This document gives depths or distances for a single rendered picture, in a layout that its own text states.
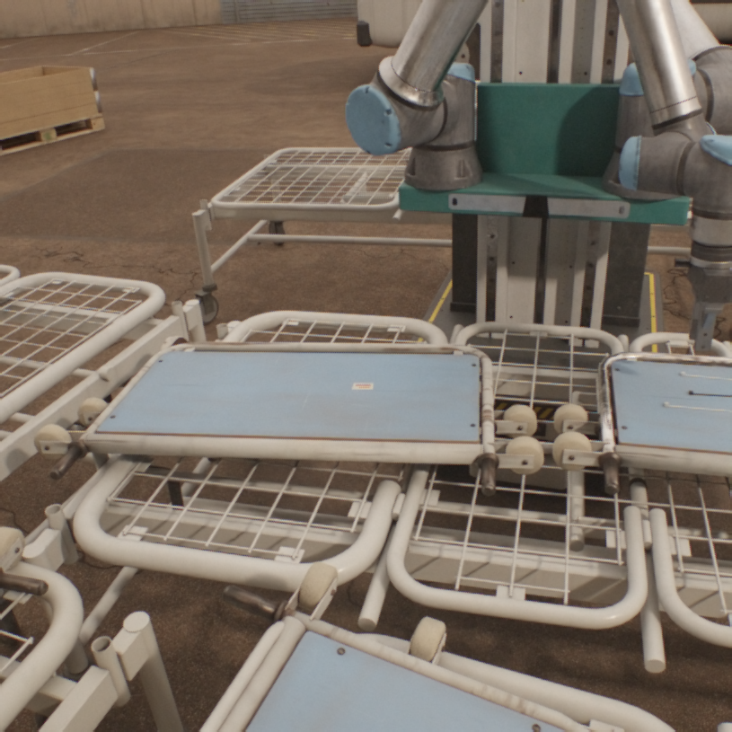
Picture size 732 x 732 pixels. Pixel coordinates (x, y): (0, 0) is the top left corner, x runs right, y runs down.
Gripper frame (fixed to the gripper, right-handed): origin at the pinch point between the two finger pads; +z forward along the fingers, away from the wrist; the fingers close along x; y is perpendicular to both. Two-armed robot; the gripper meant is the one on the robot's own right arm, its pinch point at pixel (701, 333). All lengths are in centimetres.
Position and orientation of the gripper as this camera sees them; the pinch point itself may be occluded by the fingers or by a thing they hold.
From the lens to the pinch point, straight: 142.0
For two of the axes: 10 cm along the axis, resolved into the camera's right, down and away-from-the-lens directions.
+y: -9.8, -0.5, 1.7
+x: -1.8, 4.1, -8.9
